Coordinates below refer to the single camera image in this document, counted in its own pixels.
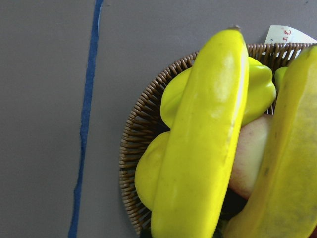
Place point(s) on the dull yellow speckled banana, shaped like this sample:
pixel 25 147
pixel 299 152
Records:
pixel 283 203

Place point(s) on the pale pink apple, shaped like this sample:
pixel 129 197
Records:
pixel 249 153

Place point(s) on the yellow starfruit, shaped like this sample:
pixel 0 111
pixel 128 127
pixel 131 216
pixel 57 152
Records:
pixel 261 94

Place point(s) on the bright yellow plastic banana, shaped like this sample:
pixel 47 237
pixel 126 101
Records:
pixel 199 156

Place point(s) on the paper price tag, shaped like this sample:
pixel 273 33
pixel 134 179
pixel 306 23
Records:
pixel 285 34

